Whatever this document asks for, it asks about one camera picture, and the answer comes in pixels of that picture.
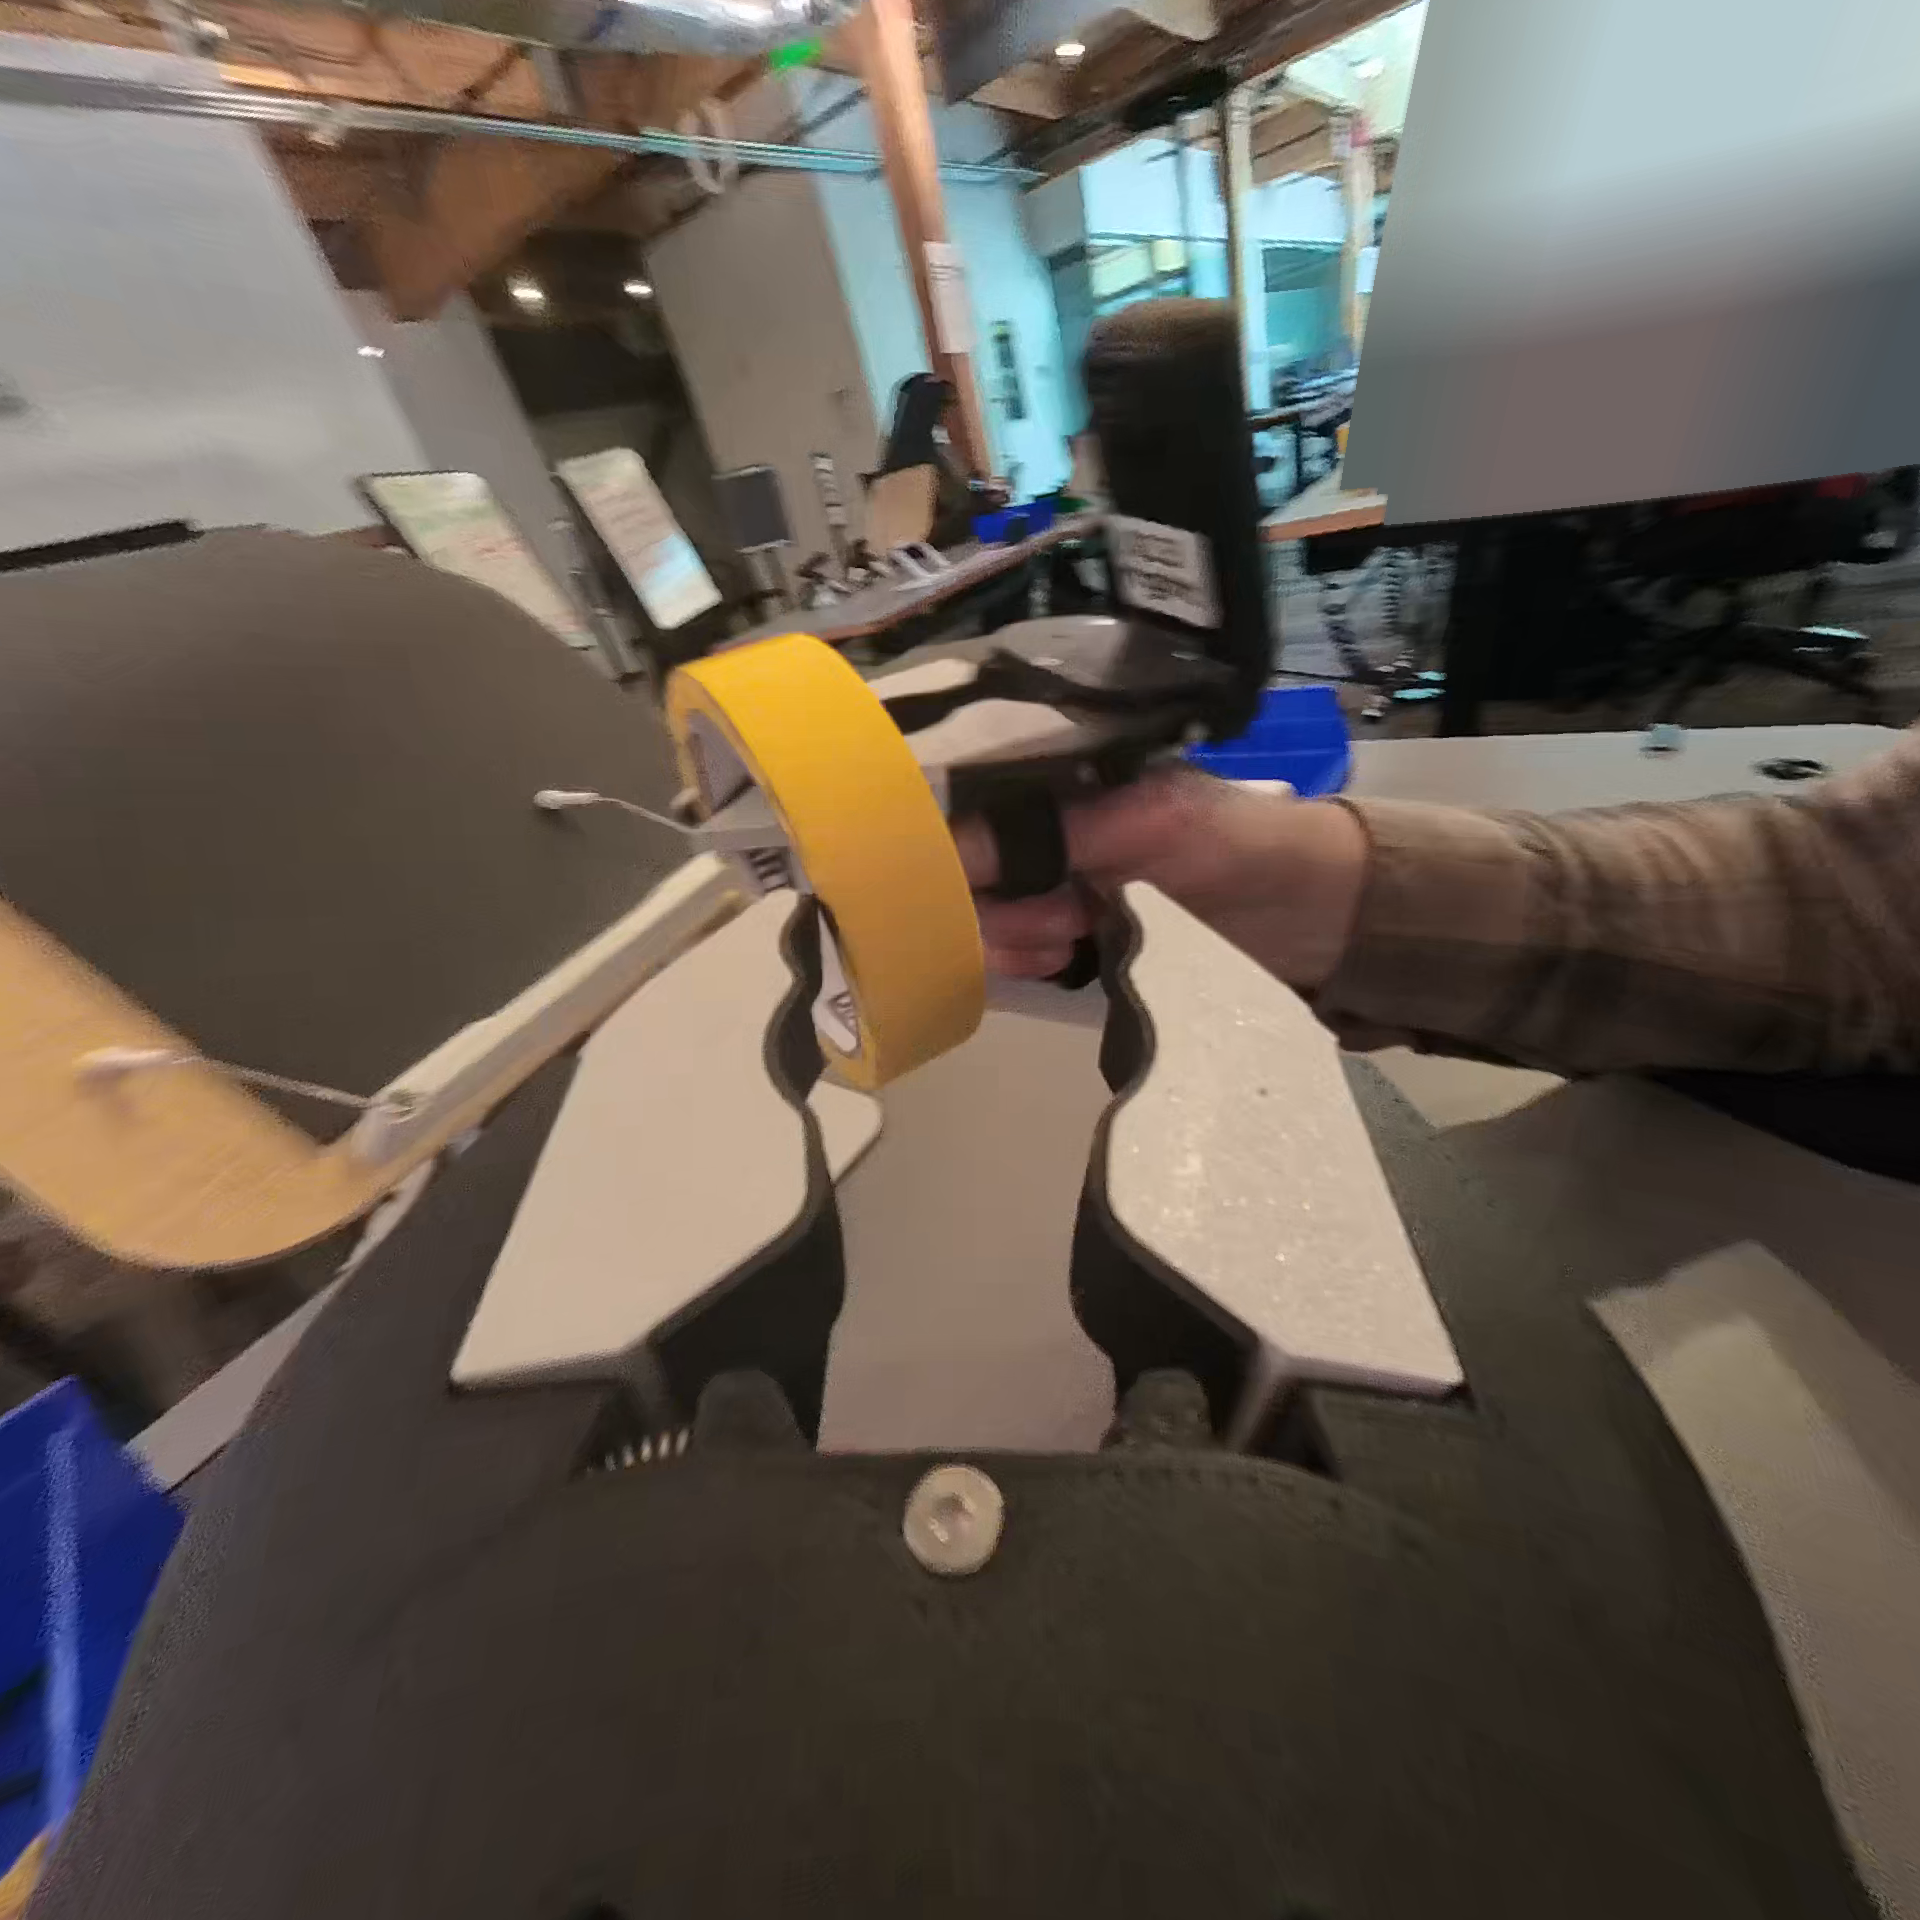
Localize wooden support column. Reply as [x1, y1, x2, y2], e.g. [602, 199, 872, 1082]
[858, 0, 995, 484]

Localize grey and wooden curved board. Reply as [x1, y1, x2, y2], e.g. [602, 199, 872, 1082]
[0, 525, 722, 1274]

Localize grey framed sign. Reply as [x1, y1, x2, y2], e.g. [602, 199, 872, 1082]
[710, 468, 793, 561]

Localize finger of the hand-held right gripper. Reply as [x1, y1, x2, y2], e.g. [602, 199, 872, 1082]
[896, 701, 1164, 782]
[864, 657, 1052, 713]

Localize yellow masking tape roll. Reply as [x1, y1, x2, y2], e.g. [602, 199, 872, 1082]
[664, 633, 989, 1093]

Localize long work table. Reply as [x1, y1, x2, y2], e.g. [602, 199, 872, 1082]
[766, 510, 1105, 650]

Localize black monitor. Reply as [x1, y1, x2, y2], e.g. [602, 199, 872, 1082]
[0, 518, 202, 575]

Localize whiteboard on stand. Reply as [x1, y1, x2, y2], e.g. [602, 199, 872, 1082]
[360, 468, 590, 650]
[550, 447, 724, 633]

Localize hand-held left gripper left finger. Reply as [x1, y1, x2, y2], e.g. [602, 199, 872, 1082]
[451, 886, 888, 1449]

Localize person's right hand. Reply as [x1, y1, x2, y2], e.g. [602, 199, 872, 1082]
[958, 773, 1370, 994]

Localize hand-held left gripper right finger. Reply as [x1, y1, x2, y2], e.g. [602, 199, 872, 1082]
[1069, 883, 1468, 1452]

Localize person's right forearm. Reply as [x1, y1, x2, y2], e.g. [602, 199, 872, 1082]
[1317, 735, 1920, 1085]

